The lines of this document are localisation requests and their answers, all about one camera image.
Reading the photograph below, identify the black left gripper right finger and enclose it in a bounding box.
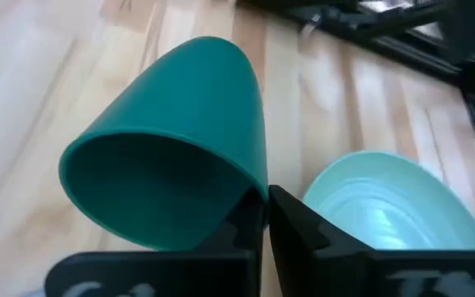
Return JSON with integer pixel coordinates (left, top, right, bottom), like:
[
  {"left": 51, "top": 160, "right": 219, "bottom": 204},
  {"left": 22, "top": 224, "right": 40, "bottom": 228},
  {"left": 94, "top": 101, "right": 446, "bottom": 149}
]
[{"left": 267, "top": 184, "right": 475, "bottom": 297}]

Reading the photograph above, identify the dark green plastic cup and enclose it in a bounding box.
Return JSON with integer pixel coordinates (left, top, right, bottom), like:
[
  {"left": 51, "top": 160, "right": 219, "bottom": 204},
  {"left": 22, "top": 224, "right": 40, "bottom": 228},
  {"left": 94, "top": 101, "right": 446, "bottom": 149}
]
[{"left": 58, "top": 35, "right": 270, "bottom": 252}]

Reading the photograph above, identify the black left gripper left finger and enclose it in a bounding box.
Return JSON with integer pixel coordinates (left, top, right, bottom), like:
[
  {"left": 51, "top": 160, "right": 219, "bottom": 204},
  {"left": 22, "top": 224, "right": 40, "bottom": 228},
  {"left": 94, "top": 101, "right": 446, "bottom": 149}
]
[{"left": 44, "top": 186, "right": 266, "bottom": 297}]

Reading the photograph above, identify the black aluminium table frame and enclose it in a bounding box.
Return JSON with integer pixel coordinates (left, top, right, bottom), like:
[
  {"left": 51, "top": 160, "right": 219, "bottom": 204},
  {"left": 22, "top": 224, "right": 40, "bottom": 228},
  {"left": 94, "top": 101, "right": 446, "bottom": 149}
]
[{"left": 237, "top": 0, "right": 475, "bottom": 195}]

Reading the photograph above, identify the mint green plate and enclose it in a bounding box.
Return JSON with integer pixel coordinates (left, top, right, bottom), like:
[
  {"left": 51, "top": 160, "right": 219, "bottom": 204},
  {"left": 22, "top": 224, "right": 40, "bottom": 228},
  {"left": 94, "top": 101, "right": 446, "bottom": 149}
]
[{"left": 301, "top": 149, "right": 475, "bottom": 252}]

